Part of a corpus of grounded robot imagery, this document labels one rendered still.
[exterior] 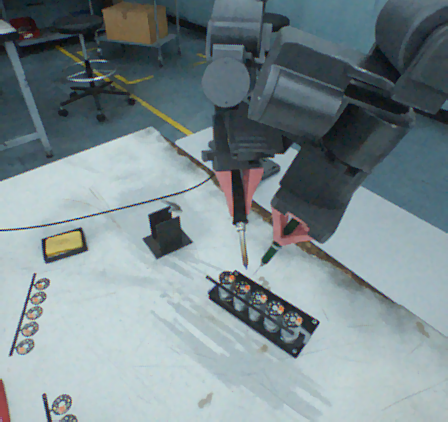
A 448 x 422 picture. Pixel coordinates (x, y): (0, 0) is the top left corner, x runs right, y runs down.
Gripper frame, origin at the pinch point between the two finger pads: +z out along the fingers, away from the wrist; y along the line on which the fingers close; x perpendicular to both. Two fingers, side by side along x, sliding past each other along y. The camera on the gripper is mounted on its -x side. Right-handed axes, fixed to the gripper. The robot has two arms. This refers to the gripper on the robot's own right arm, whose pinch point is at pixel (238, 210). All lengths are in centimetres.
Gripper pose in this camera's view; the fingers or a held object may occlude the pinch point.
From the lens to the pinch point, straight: 54.7
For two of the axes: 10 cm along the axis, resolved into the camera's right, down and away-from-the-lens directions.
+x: -0.9, -2.0, 9.7
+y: 9.9, -0.7, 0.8
